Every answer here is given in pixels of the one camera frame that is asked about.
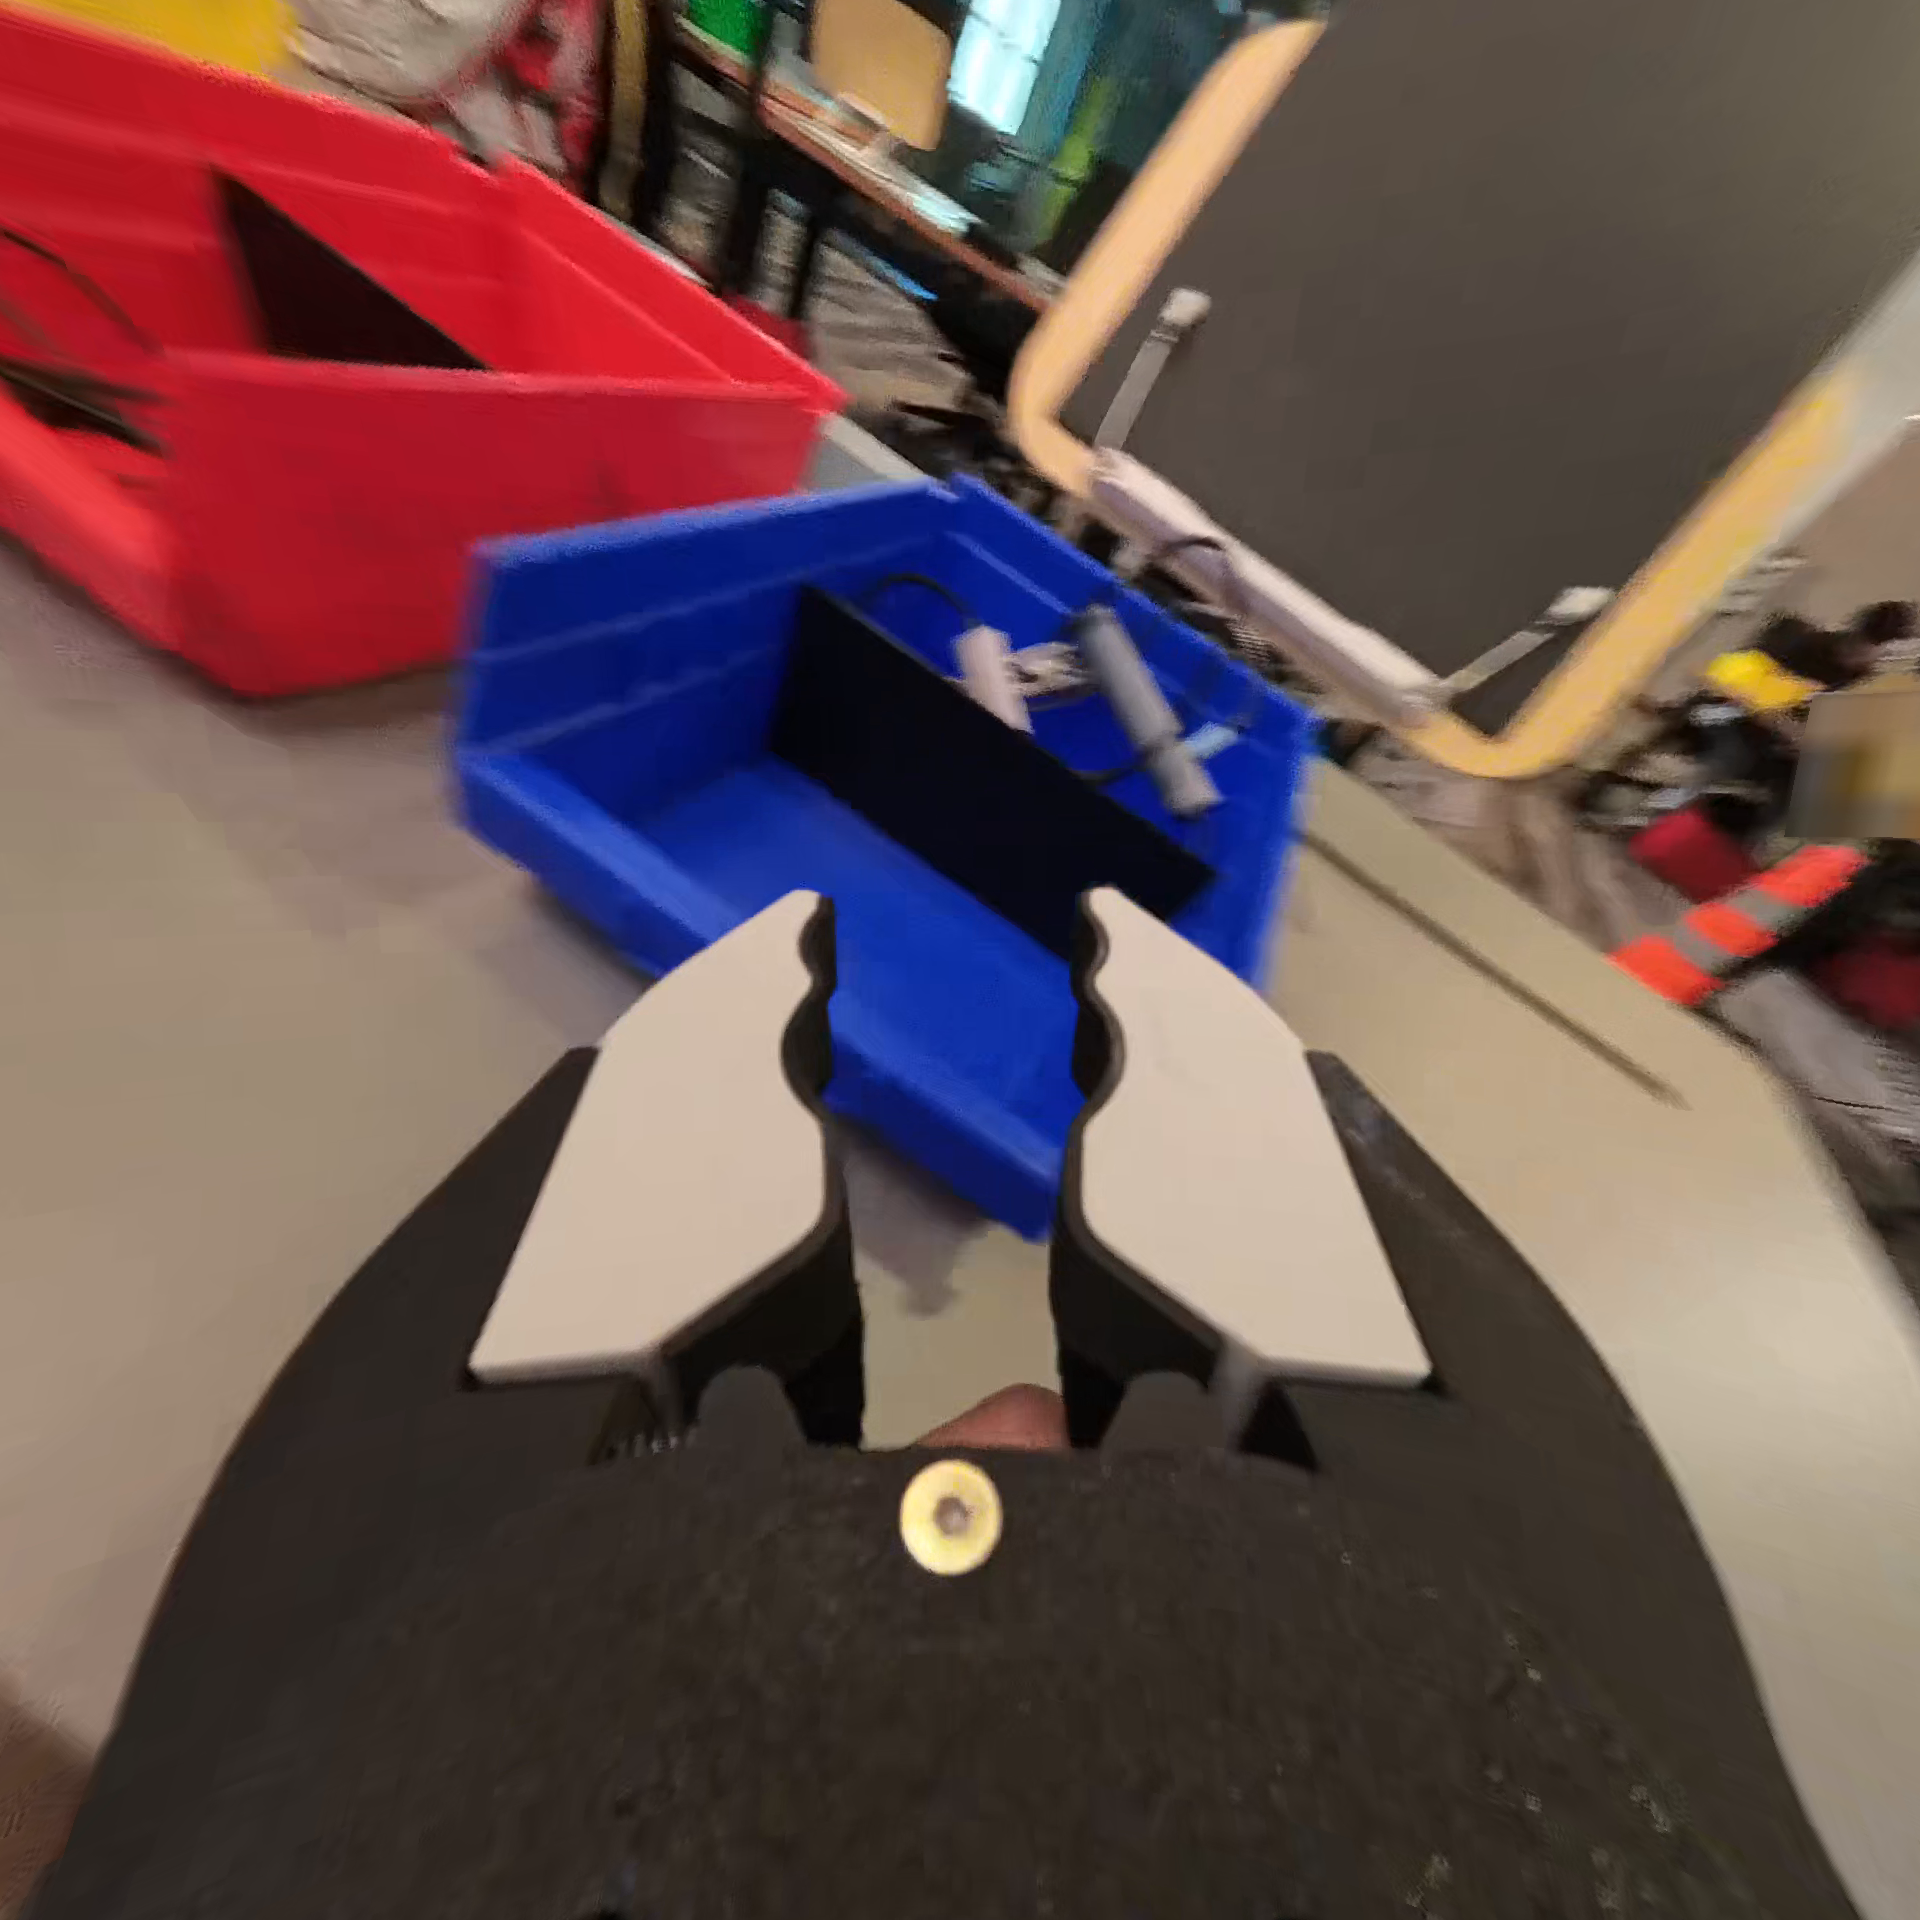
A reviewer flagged red white printed bag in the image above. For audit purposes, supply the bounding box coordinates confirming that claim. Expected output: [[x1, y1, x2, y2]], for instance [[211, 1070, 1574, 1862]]
[[301, 0, 616, 182]]

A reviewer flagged yellow plastic bin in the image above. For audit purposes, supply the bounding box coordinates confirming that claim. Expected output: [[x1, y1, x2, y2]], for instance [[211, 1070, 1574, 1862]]
[[32, 0, 301, 77]]

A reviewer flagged black cable gold plug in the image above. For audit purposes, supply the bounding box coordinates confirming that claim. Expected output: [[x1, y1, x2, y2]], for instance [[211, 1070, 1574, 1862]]
[[0, 226, 167, 453]]

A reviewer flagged black divider in red bin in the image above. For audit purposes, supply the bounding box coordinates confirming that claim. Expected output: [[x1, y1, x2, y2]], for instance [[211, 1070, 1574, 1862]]
[[216, 166, 482, 378]]

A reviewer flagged blue plastic bin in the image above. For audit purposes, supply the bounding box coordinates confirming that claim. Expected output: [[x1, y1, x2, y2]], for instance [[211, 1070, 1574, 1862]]
[[449, 476, 1321, 1240]]

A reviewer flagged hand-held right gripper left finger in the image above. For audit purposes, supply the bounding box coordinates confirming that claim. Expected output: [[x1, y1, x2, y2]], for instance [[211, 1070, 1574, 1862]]
[[466, 892, 857, 1442]]

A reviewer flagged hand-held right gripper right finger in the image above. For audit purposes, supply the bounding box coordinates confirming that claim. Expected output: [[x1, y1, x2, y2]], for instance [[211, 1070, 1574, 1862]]
[[1051, 886, 1435, 1450]]

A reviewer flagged grey hub with cable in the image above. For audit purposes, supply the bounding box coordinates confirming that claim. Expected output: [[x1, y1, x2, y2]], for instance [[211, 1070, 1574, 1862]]
[[955, 601, 1232, 818]]

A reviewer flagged grey desk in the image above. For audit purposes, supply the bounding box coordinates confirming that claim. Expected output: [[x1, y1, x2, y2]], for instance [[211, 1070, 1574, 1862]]
[[0, 390, 1920, 1920]]

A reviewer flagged red plastic bin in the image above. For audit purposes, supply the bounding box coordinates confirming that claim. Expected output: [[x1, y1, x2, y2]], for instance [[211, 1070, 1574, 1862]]
[[0, 0, 848, 698]]

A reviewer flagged orange traffic cone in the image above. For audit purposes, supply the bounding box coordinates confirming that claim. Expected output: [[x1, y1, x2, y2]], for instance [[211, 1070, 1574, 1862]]
[[1610, 841, 1877, 1008]]

